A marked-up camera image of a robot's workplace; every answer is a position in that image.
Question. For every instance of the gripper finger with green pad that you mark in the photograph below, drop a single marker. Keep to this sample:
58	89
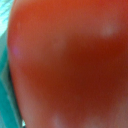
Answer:
8	105

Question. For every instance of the red toy tomato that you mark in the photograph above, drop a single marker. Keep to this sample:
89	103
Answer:
69	62

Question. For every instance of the beige woven placemat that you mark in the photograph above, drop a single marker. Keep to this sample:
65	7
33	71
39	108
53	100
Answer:
5	7

